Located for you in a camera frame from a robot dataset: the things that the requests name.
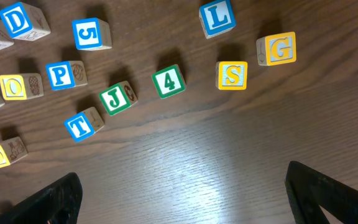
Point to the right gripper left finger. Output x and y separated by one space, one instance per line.
58 202

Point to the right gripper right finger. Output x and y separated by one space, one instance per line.
309 191

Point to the yellow O block bottom row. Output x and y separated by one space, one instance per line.
11 151

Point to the yellow o block row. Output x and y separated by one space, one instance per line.
11 151
23 86

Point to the blue T block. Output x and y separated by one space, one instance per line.
84 124

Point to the green J block right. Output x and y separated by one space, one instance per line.
118 98

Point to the yellow O block middle row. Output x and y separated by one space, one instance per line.
23 86

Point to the blue P block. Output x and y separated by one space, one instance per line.
66 74

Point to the yellow S block bottom right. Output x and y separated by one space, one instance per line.
231 75

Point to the yellow G block far right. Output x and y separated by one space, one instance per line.
276 49

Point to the green 4 block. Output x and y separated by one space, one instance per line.
169 81

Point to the blue 5 block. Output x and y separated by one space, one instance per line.
91 34

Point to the blue D block centre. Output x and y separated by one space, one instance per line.
24 22

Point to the blue L block right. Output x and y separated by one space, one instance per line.
216 18

